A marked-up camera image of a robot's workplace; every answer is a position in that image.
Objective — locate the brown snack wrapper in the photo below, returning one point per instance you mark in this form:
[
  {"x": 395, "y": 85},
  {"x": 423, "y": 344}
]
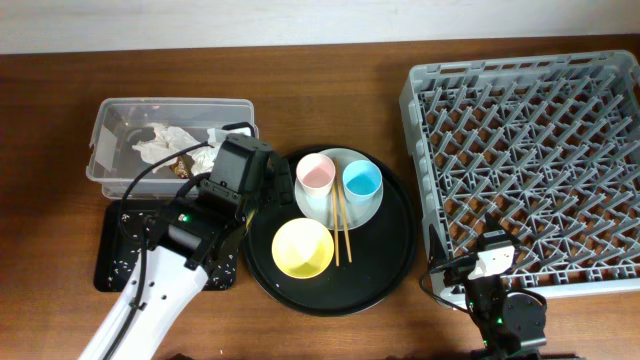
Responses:
[{"x": 180, "y": 168}]

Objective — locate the food scraps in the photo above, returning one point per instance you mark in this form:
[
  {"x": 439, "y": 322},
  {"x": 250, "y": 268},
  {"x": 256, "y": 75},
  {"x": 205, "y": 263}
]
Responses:
[{"x": 225, "y": 274}]

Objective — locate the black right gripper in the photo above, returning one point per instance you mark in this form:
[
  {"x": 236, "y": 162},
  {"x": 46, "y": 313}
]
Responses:
[{"x": 457, "y": 268}]

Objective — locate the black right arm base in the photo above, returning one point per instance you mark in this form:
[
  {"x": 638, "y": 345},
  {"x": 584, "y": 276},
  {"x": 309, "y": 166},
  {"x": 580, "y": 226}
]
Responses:
[{"x": 515, "y": 326}]

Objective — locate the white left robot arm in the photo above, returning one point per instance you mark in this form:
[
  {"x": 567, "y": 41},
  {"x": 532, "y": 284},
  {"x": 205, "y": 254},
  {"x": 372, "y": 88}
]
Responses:
[{"x": 186, "y": 243}]

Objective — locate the grey plate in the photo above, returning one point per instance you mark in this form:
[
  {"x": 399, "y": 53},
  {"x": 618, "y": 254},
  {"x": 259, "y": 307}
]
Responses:
[{"x": 321, "y": 209}]

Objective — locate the black rectangular tray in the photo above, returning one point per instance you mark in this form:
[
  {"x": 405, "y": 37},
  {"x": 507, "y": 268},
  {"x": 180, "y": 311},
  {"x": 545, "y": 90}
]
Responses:
[{"x": 118, "y": 255}]

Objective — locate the clear plastic waste bin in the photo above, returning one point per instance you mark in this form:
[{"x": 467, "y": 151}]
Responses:
[{"x": 123, "y": 122}]

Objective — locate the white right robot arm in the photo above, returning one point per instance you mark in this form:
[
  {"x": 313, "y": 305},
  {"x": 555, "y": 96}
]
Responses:
[{"x": 480, "y": 294}]

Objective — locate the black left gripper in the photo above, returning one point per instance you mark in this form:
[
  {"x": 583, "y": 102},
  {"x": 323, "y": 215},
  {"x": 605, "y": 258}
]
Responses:
[{"x": 285, "y": 194}]

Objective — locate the white tissue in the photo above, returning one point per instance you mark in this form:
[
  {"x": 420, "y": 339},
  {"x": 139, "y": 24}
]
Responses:
[{"x": 170, "y": 139}]

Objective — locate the pink cup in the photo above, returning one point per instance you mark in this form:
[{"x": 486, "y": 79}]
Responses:
[{"x": 316, "y": 173}]

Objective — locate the yellow bowl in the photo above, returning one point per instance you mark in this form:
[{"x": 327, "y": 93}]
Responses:
[{"x": 302, "y": 248}]

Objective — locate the grey dishwasher rack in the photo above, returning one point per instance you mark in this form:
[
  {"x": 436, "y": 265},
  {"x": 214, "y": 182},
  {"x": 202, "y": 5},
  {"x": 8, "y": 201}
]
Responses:
[{"x": 550, "y": 145}]

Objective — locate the wooden chopstick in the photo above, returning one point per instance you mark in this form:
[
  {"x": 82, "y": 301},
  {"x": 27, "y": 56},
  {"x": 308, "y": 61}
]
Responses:
[
  {"x": 342, "y": 204},
  {"x": 335, "y": 224}
]

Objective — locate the blue cup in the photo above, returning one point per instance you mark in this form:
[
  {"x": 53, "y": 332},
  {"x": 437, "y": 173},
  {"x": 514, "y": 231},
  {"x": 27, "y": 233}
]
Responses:
[{"x": 361, "y": 180}]

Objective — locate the black round tray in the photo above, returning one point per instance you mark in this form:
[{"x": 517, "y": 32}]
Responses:
[{"x": 383, "y": 251}]

